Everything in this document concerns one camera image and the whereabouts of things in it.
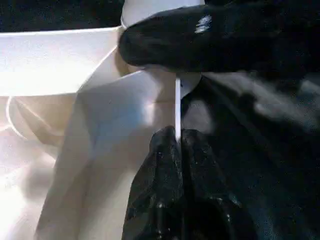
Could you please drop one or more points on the white plastic table top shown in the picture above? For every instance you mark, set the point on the white plastic table top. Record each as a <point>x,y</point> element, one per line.
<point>50,125</point>

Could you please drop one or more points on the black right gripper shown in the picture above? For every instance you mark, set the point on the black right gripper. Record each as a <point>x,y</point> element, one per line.
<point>282,37</point>

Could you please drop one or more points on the white plastic table leg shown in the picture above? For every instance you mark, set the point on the white plastic table leg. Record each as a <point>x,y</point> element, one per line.
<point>150,10</point>

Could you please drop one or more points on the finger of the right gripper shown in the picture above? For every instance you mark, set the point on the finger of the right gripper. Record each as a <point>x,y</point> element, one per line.
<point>180,40</point>

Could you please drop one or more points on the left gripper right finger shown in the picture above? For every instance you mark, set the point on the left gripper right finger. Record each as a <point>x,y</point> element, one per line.
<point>212,195</point>

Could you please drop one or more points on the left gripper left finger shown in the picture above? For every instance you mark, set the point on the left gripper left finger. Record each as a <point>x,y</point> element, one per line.
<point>155,190</point>

